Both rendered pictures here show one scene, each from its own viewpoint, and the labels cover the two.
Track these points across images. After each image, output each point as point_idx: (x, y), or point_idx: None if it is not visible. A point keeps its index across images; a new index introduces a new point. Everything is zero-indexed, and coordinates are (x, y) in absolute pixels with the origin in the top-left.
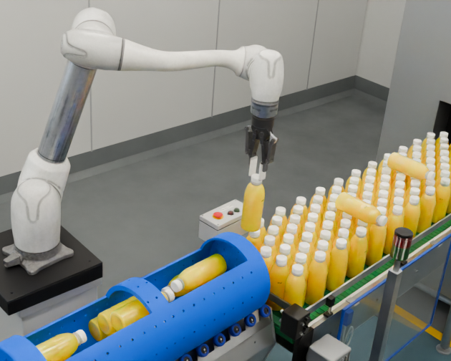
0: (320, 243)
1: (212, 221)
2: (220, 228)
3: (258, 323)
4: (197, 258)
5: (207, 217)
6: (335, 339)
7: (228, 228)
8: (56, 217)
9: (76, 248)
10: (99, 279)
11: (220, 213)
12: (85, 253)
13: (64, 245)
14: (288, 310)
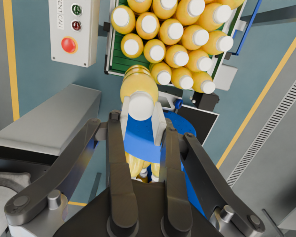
0: (220, 18)
1: (74, 63)
2: (89, 62)
3: (176, 109)
4: None
5: (61, 58)
6: (224, 67)
7: (92, 44)
8: None
9: (22, 168)
10: (58, 155)
11: (69, 41)
12: (34, 167)
13: (13, 175)
14: (201, 106)
